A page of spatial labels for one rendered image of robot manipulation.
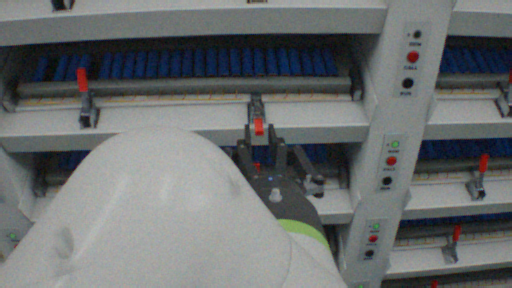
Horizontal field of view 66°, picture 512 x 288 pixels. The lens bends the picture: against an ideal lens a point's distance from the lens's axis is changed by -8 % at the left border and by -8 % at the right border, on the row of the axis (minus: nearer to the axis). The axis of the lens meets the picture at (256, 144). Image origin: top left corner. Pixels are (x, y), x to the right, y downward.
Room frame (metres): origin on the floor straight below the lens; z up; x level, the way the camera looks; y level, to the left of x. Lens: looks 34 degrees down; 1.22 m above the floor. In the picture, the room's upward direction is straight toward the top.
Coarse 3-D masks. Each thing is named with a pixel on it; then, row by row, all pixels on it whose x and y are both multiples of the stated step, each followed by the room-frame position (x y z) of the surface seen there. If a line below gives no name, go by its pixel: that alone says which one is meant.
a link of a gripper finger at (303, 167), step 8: (296, 152) 0.44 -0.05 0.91; (304, 152) 0.44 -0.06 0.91; (296, 160) 0.43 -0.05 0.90; (304, 160) 0.41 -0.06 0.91; (296, 168) 0.43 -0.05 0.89; (304, 168) 0.39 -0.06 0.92; (312, 168) 0.39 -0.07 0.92; (304, 176) 0.39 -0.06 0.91; (312, 176) 0.37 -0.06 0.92; (320, 176) 0.37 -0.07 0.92; (320, 184) 0.36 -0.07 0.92
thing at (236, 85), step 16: (96, 80) 0.62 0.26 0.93; (112, 80) 0.62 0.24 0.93; (128, 80) 0.62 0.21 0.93; (144, 80) 0.62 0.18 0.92; (160, 80) 0.62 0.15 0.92; (176, 80) 0.62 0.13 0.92; (192, 80) 0.62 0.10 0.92; (208, 80) 0.62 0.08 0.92; (224, 80) 0.62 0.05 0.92; (240, 80) 0.62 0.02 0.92; (256, 80) 0.62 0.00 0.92; (272, 80) 0.62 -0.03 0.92; (288, 80) 0.62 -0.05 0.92; (304, 80) 0.62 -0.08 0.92; (320, 80) 0.62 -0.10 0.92; (336, 80) 0.63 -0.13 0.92; (32, 96) 0.61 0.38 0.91; (48, 96) 0.61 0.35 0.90; (64, 96) 0.60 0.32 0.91; (80, 96) 0.61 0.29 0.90; (336, 96) 0.61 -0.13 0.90
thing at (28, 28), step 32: (0, 0) 0.58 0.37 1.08; (32, 0) 0.58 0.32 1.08; (64, 0) 0.54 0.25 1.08; (96, 0) 0.57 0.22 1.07; (128, 0) 0.57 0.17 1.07; (160, 0) 0.57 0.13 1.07; (192, 0) 0.57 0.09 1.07; (224, 0) 0.57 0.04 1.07; (256, 0) 0.56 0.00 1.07; (288, 0) 0.57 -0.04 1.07; (320, 0) 0.57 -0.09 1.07; (352, 0) 0.58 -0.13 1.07; (384, 0) 0.58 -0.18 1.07; (0, 32) 0.54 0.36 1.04; (32, 32) 0.55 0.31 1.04; (64, 32) 0.55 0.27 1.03; (96, 32) 0.55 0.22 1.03; (128, 32) 0.56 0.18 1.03; (160, 32) 0.56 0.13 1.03; (192, 32) 0.56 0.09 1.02; (224, 32) 0.57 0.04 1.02; (256, 32) 0.57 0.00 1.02; (288, 32) 0.57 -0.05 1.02; (320, 32) 0.57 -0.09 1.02; (352, 32) 0.58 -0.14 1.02
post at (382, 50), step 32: (416, 0) 0.57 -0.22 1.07; (448, 0) 0.57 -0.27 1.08; (384, 32) 0.57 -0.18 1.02; (384, 64) 0.57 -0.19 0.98; (384, 96) 0.57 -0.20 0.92; (384, 128) 0.57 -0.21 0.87; (416, 128) 0.57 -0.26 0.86; (416, 160) 0.57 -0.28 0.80; (384, 192) 0.57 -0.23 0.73; (352, 224) 0.57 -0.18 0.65; (352, 256) 0.57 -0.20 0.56; (384, 256) 0.57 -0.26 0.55
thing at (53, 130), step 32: (32, 64) 0.69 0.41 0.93; (352, 64) 0.69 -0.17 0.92; (0, 96) 0.58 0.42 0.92; (96, 96) 0.61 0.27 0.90; (128, 96) 0.61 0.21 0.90; (160, 96) 0.61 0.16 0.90; (192, 96) 0.62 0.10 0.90; (224, 96) 0.62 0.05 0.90; (288, 96) 0.62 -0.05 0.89; (320, 96) 0.62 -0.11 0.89; (352, 96) 0.61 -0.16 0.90; (0, 128) 0.55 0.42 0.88; (32, 128) 0.55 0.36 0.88; (64, 128) 0.55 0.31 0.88; (128, 128) 0.55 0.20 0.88; (192, 128) 0.55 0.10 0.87; (224, 128) 0.55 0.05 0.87; (288, 128) 0.56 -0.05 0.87; (320, 128) 0.56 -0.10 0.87; (352, 128) 0.57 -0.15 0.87
